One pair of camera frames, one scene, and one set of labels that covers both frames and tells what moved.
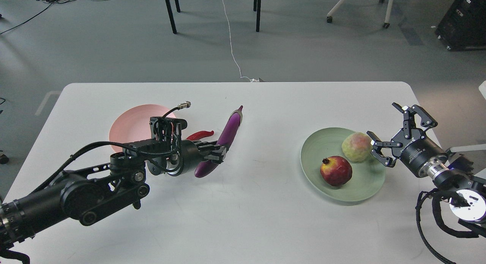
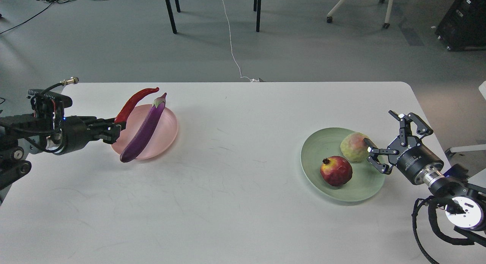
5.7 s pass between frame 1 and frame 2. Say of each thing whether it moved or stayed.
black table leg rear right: stayed
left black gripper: moved
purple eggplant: moved
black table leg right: stayed
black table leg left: stayed
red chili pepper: moved
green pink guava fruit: stayed
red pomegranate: stayed
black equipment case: stayed
